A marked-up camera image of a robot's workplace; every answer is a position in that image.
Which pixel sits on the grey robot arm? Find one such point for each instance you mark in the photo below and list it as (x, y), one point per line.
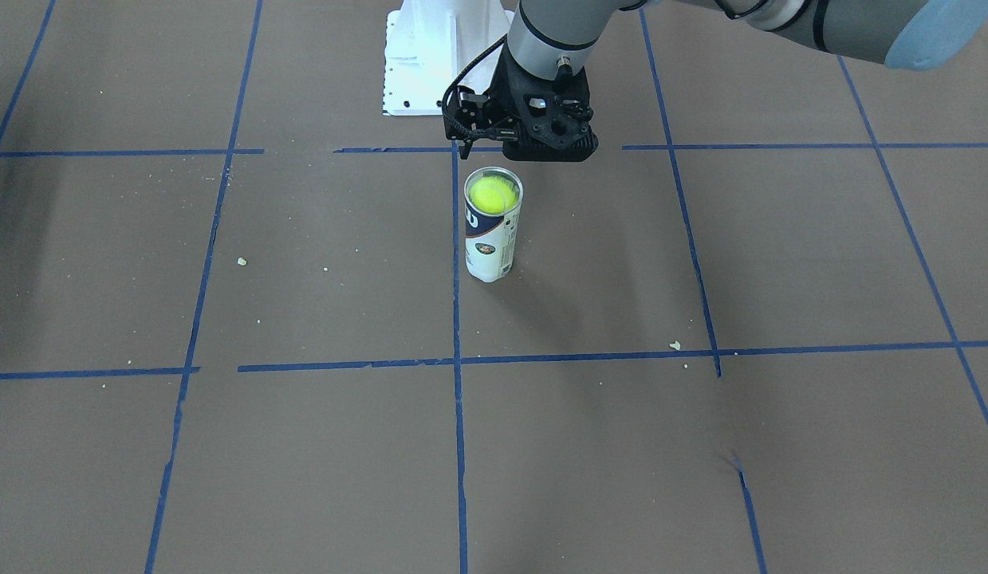
(680, 73)

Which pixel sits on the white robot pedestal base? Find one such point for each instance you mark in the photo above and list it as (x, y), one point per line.
(429, 43)

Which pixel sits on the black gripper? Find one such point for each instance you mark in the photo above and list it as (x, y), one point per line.
(510, 89)

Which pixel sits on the yellow tennis ball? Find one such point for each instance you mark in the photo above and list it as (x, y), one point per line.
(493, 195)

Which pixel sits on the clear tennis ball can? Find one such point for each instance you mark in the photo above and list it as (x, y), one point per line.
(490, 241)

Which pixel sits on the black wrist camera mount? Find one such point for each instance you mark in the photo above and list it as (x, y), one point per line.
(553, 119)

